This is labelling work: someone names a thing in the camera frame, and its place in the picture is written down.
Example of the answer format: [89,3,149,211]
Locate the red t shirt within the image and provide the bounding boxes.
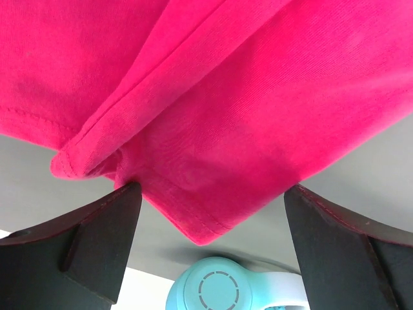
[1,1,412,245]

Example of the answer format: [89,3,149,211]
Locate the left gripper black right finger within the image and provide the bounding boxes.
[284,185,412,310]

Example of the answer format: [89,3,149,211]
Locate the teal and white hanger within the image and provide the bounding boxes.
[165,256,310,310]

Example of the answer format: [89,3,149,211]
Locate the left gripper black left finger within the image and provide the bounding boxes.
[1,183,142,309]

